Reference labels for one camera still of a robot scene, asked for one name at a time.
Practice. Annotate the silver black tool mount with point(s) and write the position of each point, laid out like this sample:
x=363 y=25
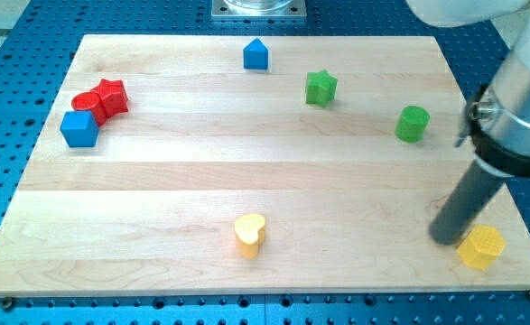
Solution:
x=497 y=120

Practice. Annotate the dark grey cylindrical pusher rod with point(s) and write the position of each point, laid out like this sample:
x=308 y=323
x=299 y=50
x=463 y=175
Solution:
x=477 y=186

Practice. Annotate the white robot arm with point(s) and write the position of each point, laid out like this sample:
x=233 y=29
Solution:
x=455 y=13

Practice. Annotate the yellow hexagon block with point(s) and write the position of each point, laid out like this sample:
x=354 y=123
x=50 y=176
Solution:
x=481 y=247

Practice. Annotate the yellow heart block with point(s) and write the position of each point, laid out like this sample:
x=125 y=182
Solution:
x=250 y=233

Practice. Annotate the green cylinder block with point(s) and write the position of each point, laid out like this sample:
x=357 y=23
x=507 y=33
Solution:
x=411 y=124

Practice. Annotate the green star block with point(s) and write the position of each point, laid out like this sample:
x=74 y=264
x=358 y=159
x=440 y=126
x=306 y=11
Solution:
x=320 y=88

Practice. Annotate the blue pentagon house block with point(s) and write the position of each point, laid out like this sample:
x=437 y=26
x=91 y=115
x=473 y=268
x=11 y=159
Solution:
x=255 y=56

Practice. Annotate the light wooden board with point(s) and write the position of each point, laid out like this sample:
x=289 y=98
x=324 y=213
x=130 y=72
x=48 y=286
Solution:
x=150 y=209

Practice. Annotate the red star block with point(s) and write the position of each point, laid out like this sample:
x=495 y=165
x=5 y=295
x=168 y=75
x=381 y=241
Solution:
x=112 y=94

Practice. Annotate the red cylinder block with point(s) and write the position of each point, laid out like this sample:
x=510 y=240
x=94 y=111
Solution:
x=90 y=101

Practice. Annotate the blue cube block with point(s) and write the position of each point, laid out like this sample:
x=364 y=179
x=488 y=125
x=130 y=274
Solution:
x=79 y=129

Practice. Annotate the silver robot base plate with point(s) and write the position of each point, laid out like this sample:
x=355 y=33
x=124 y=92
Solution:
x=258 y=10

